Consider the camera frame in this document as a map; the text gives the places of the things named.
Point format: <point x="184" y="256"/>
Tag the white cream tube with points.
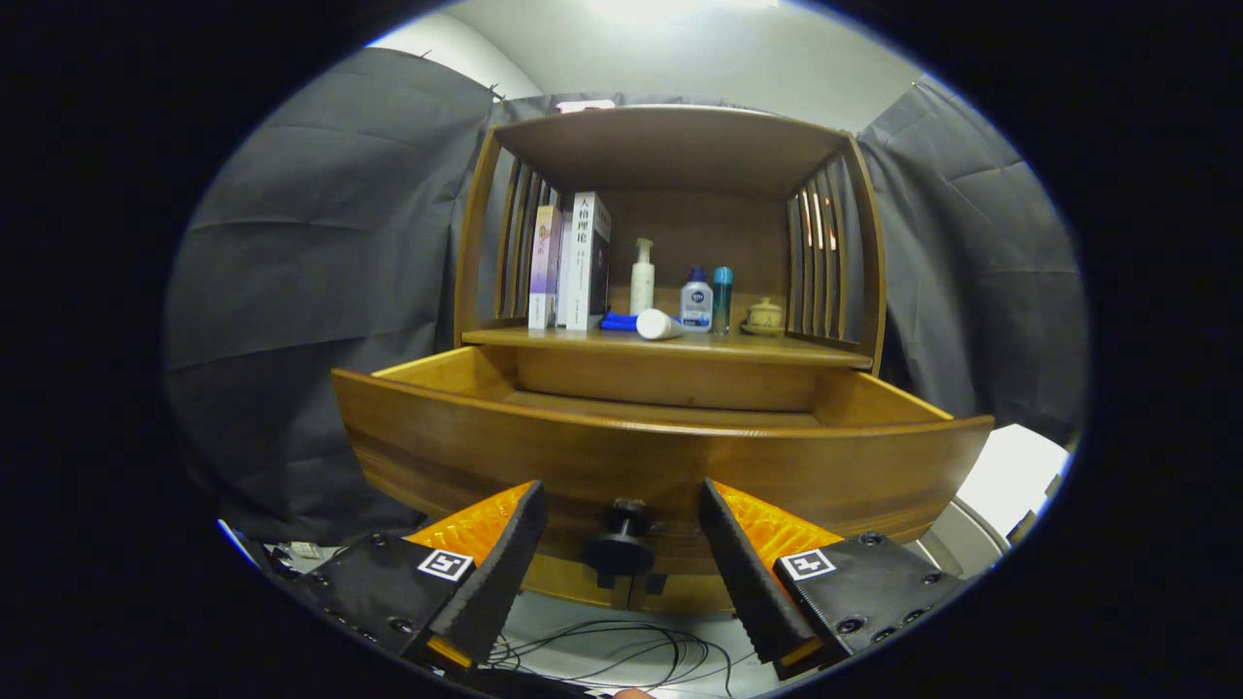
<point x="655" y="324"/>

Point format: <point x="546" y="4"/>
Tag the wooden drawer with black knob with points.
<point x="602" y="456"/>

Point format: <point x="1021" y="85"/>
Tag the black backdrop cloth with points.
<point x="320" y="291"/>

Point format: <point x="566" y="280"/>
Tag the white board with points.
<point x="1015" y="476"/>

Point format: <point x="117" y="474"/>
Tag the white bottle with blue cap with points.
<point x="696" y="306"/>

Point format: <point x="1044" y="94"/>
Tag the beige ceramic teacup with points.
<point x="764" y="316"/>

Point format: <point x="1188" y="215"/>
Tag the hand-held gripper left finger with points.
<point x="505" y="573"/>

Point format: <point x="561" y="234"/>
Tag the thick white book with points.
<point x="580" y="272"/>

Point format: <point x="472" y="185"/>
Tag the teal bottle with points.
<point x="722" y="301"/>

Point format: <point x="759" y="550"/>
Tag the grey ribbed panel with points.
<point x="961" y="544"/>

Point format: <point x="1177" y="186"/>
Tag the purple book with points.
<point x="544" y="272"/>

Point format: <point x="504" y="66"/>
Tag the brown wooden cabinet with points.
<point x="680" y="146"/>

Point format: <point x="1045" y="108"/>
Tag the white pump bottle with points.
<point x="642" y="286"/>

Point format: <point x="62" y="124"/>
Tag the wooden countertop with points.
<point x="757" y="348"/>

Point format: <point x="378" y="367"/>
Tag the blue folded cloth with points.
<point x="617" y="322"/>

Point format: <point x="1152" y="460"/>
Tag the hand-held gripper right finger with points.
<point x="748" y="582"/>

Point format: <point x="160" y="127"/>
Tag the small white power adapter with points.
<point x="306" y="550"/>

